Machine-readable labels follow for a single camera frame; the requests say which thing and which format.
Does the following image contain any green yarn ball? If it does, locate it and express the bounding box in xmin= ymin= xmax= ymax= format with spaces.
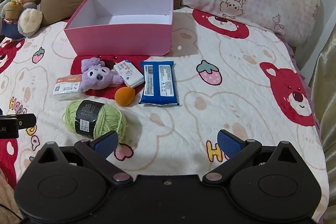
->
xmin=63 ymin=99 xmax=128 ymax=142

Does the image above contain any purple plush toy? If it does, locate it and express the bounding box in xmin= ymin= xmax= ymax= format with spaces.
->
xmin=79 ymin=57 xmax=124 ymax=92

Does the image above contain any orange makeup sponge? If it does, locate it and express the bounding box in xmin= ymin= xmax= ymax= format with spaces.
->
xmin=114 ymin=87 xmax=136 ymax=106

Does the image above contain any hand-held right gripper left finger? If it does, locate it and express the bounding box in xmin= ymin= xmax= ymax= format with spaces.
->
xmin=34 ymin=131 xmax=133 ymax=186

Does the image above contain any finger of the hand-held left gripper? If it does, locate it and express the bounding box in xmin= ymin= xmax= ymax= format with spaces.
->
xmin=0 ymin=113 xmax=36 ymax=130

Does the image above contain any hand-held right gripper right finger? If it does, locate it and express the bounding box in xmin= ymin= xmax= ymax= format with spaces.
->
xmin=203 ymin=130 xmax=302 ymax=185

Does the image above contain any white wet wipes pack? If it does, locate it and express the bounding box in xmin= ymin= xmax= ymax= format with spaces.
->
xmin=113 ymin=59 xmax=145 ymax=88

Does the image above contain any gold curtain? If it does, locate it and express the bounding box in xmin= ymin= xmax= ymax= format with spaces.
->
xmin=308 ymin=27 xmax=336 ymax=224

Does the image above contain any bear printed blanket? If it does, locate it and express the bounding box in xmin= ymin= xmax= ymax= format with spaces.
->
xmin=0 ymin=7 xmax=328 ymax=224

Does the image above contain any orange and white cotton pack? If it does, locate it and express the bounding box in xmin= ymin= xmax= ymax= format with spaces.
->
xmin=52 ymin=75 xmax=82 ymax=102

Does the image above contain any pink cardboard box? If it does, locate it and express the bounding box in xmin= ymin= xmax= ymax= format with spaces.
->
xmin=64 ymin=0 xmax=174 ymax=56

